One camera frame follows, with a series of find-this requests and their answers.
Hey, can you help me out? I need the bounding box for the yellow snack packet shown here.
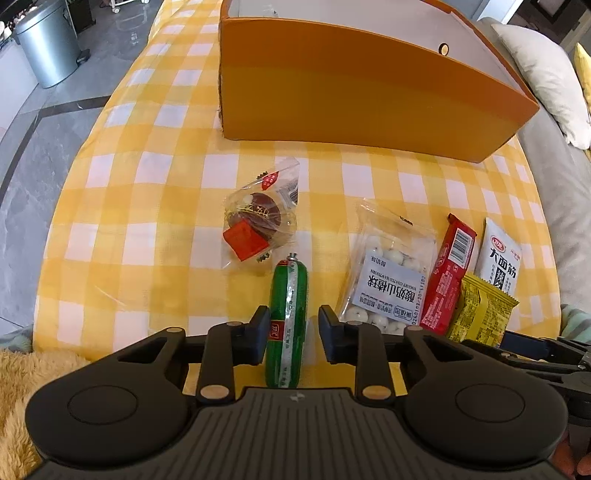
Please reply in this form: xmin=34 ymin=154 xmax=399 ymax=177
xmin=447 ymin=273 xmax=519 ymax=347

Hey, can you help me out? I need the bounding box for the green sausage stick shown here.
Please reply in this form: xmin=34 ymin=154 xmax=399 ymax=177
xmin=266 ymin=253 xmax=308 ymax=389

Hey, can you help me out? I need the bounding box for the white ball candy bag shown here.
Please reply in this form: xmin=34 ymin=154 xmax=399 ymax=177
xmin=337 ymin=200 xmax=437 ymax=336

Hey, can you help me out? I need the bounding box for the white gluten snack packet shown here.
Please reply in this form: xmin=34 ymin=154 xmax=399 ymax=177
xmin=475 ymin=218 xmax=522 ymax=296

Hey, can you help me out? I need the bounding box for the red bar wrapper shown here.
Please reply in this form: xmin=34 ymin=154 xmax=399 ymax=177
xmin=420 ymin=213 xmax=477 ymax=335

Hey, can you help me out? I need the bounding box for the clear bag brown pastry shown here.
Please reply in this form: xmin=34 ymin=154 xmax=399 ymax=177
xmin=221 ymin=157 xmax=301 ymax=269

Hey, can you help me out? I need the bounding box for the person's right hand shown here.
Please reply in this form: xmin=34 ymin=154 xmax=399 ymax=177
xmin=551 ymin=434 xmax=591 ymax=479

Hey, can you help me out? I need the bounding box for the yellow checkered tablecloth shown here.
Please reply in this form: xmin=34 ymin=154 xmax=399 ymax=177
xmin=32 ymin=0 xmax=562 ymax=398

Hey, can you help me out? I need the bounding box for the grey sofa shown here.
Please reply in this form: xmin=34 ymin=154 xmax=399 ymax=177
xmin=477 ymin=17 xmax=590 ymax=312

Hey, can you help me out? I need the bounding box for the orange cardboard box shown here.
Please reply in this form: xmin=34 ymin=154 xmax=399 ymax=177
xmin=218 ymin=1 xmax=538 ymax=163

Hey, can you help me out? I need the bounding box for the white cushion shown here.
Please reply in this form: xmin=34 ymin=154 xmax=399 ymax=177
xmin=492 ymin=24 xmax=590 ymax=150

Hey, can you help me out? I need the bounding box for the yellow cushion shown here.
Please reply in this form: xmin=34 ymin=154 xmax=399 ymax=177
xmin=574 ymin=43 xmax=591 ymax=111

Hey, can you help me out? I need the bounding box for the white tv console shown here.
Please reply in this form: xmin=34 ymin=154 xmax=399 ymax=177
xmin=0 ymin=42 xmax=38 ymax=137

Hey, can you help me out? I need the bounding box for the silver trash can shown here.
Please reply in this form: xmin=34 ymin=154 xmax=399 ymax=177
xmin=14 ymin=1 xmax=90 ymax=89

